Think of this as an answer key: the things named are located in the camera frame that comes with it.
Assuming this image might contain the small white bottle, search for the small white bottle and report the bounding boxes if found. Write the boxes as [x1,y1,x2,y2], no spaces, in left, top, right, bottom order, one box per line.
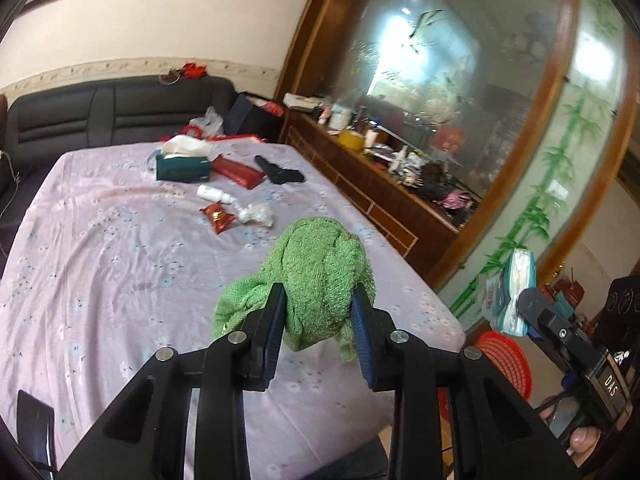
[196,184,237,206]

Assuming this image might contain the person's right hand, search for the person's right hand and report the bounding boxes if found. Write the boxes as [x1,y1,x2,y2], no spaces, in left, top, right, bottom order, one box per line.
[537,395,603,471]

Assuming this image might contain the black handbag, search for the black handbag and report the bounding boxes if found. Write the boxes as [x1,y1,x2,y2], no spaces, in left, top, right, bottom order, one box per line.
[420,162,451,196]

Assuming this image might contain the white plastic bag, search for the white plastic bag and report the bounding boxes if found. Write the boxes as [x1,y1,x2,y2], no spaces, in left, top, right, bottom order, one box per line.
[187,106,224,138]

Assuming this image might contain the dark shopping bag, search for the dark shopping bag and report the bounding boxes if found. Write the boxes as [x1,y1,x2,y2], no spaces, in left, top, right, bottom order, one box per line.
[223,91,288,143]

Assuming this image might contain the flat white box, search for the flat white box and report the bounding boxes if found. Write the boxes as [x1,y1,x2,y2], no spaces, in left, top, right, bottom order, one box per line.
[282,92,323,112]

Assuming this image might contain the green tissue box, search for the green tissue box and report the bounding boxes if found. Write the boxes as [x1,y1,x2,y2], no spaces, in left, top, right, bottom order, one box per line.
[154,135,213,182]

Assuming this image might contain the red plastic basket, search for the red plastic basket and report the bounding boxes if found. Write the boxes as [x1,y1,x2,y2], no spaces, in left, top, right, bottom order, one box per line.
[437,331,533,428]

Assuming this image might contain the wooden cabinet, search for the wooden cabinet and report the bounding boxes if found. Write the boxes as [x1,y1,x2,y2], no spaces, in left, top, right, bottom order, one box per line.
[285,105,483,291]

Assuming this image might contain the crumpled clear plastic wrap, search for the crumpled clear plastic wrap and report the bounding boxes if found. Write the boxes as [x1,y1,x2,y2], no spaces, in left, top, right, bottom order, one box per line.
[236,202,275,227]

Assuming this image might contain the black leather sofa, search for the black leather sofa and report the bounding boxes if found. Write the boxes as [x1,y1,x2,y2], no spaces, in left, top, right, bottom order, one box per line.
[0,75,238,221]

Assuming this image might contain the red pouch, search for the red pouch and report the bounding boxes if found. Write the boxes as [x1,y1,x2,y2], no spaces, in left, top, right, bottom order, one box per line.
[210,155,267,190]

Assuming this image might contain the black sock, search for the black sock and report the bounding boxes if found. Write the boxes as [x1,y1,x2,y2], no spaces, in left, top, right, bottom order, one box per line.
[254,155,306,185]

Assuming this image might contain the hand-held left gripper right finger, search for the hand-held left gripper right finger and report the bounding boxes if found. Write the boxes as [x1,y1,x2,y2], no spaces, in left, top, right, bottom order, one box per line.
[350,292,581,480]

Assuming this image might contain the pink umbrella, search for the pink umbrella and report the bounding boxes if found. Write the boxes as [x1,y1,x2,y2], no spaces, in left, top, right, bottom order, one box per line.
[437,191,473,210]

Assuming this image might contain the etched glass partition wooden frame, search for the etched glass partition wooden frame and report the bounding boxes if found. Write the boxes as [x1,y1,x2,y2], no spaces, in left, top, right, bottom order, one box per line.
[272,0,586,291]

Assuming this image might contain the red paper decoration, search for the red paper decoration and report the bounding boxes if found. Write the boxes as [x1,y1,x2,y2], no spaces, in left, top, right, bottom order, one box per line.
[432,127,466,156]

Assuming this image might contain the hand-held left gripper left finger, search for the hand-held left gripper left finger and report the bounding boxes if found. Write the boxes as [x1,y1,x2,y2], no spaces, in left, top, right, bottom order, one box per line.
[60,282,288,480]

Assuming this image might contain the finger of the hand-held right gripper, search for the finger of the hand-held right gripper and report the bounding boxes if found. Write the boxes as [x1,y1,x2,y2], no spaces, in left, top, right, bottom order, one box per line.
[516,287,608,376]

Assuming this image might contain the green towel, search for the green towel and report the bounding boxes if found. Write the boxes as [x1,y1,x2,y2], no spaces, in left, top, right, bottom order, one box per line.
[212,216,378,363]

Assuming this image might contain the teal white tissue pack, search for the teal white tissue pack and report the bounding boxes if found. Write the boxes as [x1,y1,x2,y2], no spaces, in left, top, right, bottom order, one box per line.
[481,249,537,337]

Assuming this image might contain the red snack wrapper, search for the red snack wrapper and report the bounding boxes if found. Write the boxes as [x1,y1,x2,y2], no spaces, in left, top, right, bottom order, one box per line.
[200,202,236,235]

